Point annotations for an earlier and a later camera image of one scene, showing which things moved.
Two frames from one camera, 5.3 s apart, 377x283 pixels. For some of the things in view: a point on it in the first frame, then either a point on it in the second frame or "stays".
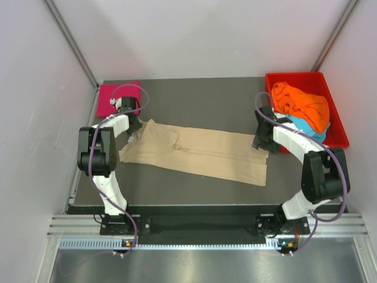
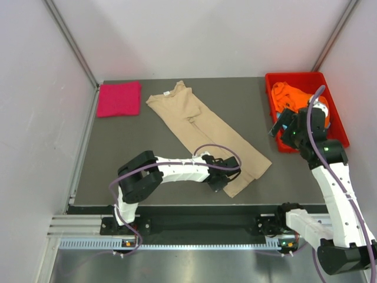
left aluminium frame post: [77, 50] stays
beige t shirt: [224, 155] -> [179, 109]
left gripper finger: [138, 126] -> [232, 176]
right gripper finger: [274, 148] -> [275, 128]
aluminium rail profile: [327, 224] stays
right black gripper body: [266, 141] -> [293, 135]
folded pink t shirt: [109, 91] stays
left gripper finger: [130, 131] -> [217, 187]
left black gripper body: [134, 125] -> [223, 179]
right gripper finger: [257, 144] -> [286, 117]
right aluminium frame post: [335, 36] stays
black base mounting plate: [205, 226] stays
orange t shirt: [314, 109] stays
